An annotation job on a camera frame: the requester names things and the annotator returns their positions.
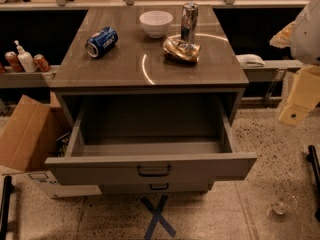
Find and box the red soda can left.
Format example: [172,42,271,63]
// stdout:
[5,51,24,72]

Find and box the white folded cloth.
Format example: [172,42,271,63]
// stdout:
[236,54,265,68]

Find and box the white hand sanitizer bottle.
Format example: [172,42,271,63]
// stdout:
[14,40,37,73]

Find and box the black pole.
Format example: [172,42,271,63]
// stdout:
[0,176,13,240]
[307,145,320,222]

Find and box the white labelled box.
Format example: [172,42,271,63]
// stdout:
[25,170,102,199]

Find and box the red soda can right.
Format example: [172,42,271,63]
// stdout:
[34,54,51,72]

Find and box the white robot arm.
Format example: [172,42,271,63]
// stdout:
[270,0,320,127]

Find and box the clear glass on floor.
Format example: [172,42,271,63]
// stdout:
[271,193,298,216]

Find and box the crumpled gold chip bag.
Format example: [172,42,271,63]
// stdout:
[163,38,201,63]

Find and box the grey lower drawer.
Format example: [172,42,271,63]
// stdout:
[99,183,213,195]

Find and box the grey top drawer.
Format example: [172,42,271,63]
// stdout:
[46,94,257,185]

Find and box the black pole right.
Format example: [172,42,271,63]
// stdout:
[307,145,320,222]

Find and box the white bowl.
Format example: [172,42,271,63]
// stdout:
[139,11,173,38]

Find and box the grey drawer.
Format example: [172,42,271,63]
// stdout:
[46,94,257,185]
[99,183,213,195]

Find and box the red soda can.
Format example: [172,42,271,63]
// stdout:
[34,54,51,72]
[5,51,24,72]

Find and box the grey cabinet with brown top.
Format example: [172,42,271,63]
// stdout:
[49,4,250,196]

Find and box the tall silver can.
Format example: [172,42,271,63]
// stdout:
[181,2,199,43]

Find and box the brown cardboard box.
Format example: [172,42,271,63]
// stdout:
[0,92,71,172]

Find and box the blue pepsi can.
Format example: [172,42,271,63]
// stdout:
[85,27,118,58]

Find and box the black pole left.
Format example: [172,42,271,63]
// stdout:
[0,176,13,240]

